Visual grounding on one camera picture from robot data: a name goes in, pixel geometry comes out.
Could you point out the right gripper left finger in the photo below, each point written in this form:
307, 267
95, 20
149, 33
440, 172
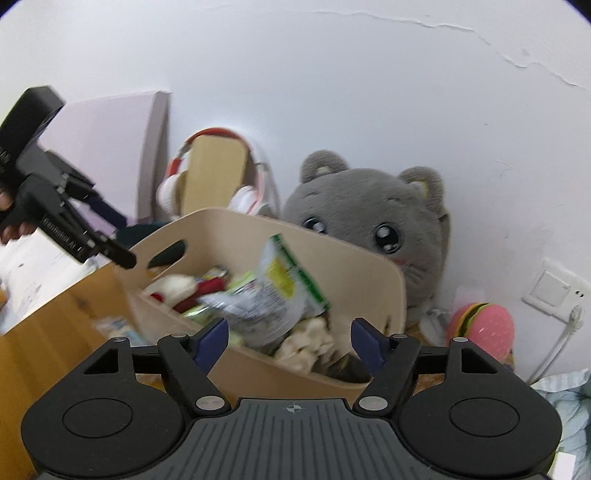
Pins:
124, 409

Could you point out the white paper stack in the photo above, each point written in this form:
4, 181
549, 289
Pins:
33, 272

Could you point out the light green striped cloth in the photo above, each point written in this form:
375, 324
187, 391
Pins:
569, 394

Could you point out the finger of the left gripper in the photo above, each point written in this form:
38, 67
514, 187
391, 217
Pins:
48, 207
82, 189

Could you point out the white kitty plush toy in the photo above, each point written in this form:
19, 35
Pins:
180, 292

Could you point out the wooden headphone stand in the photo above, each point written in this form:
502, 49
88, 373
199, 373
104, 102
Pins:
215, 171

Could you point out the red white headphones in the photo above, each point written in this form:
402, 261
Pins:
257, 196

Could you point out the white bread snack packet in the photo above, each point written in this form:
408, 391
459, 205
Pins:
117, 326

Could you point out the white wall socket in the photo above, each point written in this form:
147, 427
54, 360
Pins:
556, 291

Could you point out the beige plastic storage bin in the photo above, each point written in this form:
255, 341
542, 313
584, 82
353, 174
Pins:
357, 282

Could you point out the white purple box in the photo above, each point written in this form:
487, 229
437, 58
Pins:
115, 142

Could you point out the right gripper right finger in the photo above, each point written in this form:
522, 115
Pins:
455, 411

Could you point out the silver green snack bag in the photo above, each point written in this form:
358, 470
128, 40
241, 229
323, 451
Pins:
283, 294

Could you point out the pink burger squishy ball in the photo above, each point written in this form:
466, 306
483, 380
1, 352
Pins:
488, 325

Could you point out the grey cat plush toy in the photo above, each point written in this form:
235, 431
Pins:
402, 217

